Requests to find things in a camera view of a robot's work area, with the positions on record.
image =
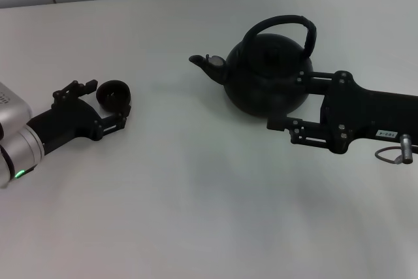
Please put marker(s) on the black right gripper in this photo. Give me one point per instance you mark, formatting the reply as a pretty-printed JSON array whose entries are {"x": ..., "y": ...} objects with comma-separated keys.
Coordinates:
[{"x": 369, "y": 112}]

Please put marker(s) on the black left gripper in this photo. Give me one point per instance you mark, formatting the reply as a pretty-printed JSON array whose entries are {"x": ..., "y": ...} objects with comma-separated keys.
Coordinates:
[{"x": 68, "y": 122}]

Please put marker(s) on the small black teacup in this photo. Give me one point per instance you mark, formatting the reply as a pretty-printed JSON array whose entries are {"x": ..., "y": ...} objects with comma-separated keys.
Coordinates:
[{"x": 112, "y": 94}]

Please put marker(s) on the black round teapot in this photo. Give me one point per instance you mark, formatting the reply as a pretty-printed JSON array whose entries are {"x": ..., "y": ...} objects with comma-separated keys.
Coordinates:
[{"x": 261, "y": 73}]

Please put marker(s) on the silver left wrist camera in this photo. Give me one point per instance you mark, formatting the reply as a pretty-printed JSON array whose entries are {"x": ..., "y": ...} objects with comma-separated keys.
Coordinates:
[{"x": 13, "y": 106}]

